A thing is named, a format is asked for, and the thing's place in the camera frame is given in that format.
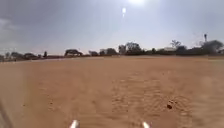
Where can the brown dirt track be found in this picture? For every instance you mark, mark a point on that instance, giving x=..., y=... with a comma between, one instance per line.
x=110, y=86

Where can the row of trees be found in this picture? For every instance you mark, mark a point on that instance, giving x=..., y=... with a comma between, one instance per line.
x=133, y=49

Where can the pale building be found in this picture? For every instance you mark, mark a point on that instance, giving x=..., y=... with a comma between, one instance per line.
x=169, y=49

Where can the robot's own part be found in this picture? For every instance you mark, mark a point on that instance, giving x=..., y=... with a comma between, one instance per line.
x=145, y=125
x=73, y=124

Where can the tall tower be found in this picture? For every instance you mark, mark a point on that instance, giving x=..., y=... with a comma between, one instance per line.
x=205, y=36

